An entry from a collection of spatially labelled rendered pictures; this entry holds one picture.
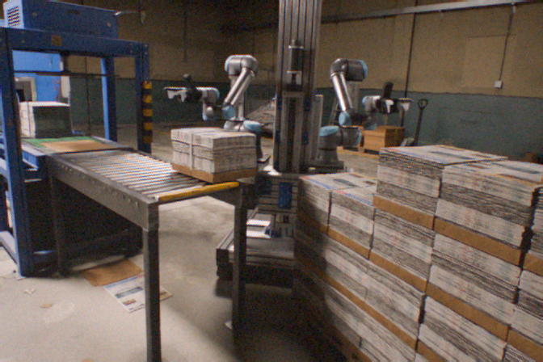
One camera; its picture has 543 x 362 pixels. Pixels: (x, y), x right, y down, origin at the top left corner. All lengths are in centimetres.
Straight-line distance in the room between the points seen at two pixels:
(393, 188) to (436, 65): 736
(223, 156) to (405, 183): 89
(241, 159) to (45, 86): 359
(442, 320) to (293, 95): 163
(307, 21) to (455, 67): 621
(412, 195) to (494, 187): 31
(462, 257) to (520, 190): 29
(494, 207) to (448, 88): 745
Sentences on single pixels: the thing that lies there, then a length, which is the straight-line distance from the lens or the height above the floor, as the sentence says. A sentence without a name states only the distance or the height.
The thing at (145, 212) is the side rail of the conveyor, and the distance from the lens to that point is 169.
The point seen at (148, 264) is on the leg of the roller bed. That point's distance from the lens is 177.
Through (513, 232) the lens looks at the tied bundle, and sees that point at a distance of 127.
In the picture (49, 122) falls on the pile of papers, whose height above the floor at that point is 92.
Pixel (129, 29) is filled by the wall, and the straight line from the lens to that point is 1143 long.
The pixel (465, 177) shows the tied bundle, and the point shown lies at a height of 104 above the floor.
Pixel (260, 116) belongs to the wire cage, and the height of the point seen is 52.
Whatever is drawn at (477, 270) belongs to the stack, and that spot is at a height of 77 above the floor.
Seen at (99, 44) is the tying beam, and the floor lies 150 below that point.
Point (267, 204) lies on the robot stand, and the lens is 261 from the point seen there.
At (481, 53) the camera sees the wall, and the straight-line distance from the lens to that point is 854.
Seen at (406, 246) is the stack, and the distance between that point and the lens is 154.
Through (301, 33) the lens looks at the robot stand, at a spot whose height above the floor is 162.
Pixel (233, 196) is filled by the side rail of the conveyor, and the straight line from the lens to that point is 200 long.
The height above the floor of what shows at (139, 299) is 1.
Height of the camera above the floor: 128
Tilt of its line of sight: 13 degrees down
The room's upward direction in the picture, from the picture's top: 3 degrees clockwise
